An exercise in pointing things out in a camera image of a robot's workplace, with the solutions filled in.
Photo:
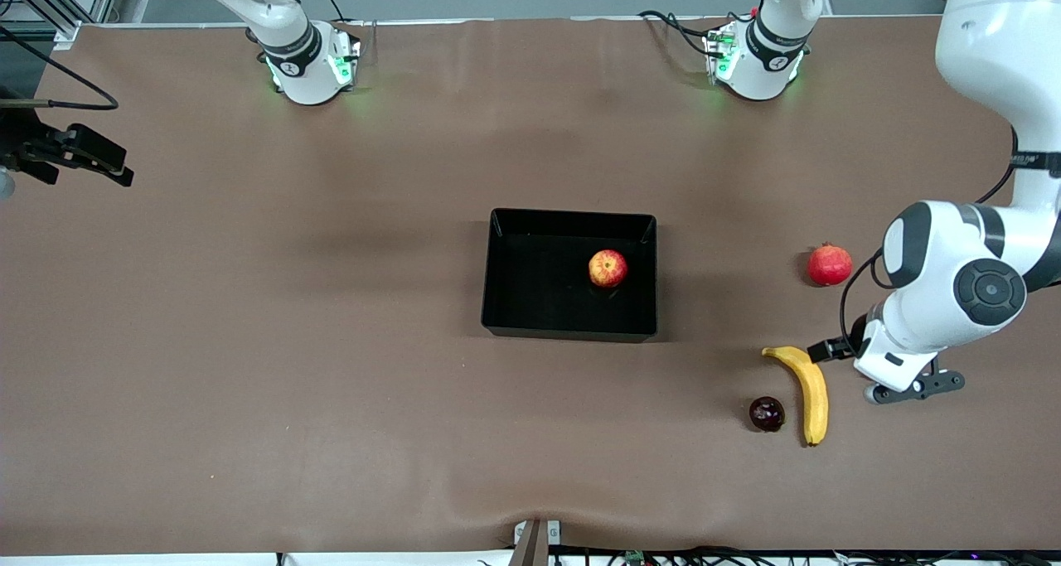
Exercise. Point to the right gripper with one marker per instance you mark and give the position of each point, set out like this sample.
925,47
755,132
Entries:
18,141

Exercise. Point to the red pomegranate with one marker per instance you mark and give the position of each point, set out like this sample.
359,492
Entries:
830,266

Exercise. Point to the brown table cover sheet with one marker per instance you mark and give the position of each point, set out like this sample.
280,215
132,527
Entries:
497,433

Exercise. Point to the red yellow apple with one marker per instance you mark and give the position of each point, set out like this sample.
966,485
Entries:
608,268

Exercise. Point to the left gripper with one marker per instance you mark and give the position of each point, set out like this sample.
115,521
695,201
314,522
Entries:
839,348

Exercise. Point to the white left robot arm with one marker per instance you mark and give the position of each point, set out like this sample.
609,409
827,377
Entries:
995,52

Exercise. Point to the yellow banana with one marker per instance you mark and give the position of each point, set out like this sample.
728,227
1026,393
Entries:
814,400

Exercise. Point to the black plastic box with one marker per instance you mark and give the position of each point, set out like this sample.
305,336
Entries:
530,284

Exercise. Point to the dark purple round fruit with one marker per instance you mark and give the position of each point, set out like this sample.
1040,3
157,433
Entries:
767,414

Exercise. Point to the small green circuit board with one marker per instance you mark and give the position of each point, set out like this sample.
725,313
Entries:
634,556

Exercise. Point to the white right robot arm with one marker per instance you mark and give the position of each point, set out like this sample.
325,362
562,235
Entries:
290,60

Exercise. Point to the metal bracket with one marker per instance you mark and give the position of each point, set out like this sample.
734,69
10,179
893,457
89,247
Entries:
535,545

